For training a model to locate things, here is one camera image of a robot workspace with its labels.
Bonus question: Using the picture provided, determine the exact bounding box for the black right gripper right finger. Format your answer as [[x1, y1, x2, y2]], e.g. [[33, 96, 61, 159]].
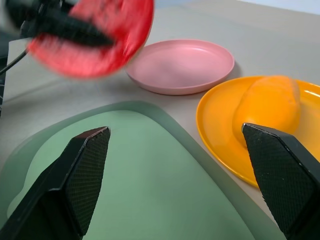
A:
[[241, 122, 320, 240]]

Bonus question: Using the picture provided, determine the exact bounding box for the red plate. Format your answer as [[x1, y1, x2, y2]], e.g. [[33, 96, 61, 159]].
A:
[[26, 0, 155, 79]]

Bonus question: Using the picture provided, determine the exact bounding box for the orange bread-shaped toy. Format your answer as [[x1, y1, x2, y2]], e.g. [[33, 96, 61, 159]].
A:
[[231, 75, 301, 149]]

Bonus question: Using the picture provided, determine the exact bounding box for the pink plate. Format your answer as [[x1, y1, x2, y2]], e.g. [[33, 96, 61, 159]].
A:
[[125, 39, 235, 96]]

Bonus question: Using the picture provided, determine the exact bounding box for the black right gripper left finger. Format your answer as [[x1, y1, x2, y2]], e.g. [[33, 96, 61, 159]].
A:
[[0, 126, 112, 240]]

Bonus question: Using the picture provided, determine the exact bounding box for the green plate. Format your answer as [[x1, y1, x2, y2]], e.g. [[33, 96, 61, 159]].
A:
[[0, 100, 283, 240]]

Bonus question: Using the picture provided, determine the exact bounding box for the orange plate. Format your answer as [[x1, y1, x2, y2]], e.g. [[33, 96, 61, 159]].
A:
[[196, 75, 320, 190]]

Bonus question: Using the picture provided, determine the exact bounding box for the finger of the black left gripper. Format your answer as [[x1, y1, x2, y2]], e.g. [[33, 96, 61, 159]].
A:
[[37, 11, 114, 48]]

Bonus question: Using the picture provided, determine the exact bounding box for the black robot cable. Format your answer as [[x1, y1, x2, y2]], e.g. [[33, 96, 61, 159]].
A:
[[0, 48, 29, 75]]

